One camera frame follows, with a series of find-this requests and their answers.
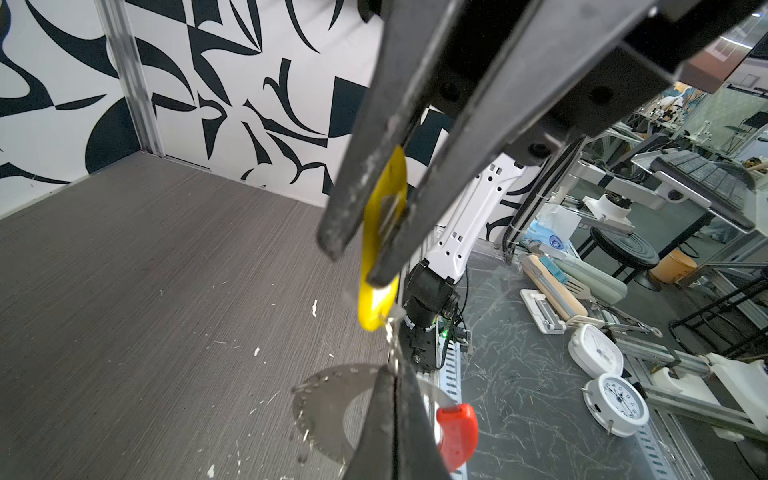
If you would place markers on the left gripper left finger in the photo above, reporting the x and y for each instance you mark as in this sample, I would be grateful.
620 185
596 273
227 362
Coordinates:
413 39

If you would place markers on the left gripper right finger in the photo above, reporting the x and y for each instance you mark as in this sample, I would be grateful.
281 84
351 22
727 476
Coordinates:
555 44

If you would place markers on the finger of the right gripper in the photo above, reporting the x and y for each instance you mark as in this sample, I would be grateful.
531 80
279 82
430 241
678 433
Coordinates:
416 454
375 455

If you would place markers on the red key tag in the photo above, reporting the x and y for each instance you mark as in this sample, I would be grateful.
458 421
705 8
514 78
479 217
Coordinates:
460 435

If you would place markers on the yellow key tag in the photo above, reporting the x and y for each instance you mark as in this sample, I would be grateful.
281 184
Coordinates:
383 209

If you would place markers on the white plastic holder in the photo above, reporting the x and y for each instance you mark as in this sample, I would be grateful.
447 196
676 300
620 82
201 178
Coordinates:
542 313

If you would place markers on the white alarm clock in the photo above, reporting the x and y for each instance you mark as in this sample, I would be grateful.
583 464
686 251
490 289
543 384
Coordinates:
616 405
594 352

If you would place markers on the black round stool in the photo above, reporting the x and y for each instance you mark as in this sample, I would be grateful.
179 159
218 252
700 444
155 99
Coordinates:
632 252

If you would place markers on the white cable duct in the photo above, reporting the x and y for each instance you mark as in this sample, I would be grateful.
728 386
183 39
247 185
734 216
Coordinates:
450 375

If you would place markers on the wooden handled tool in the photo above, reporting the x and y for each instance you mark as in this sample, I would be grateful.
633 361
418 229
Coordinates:
562 300

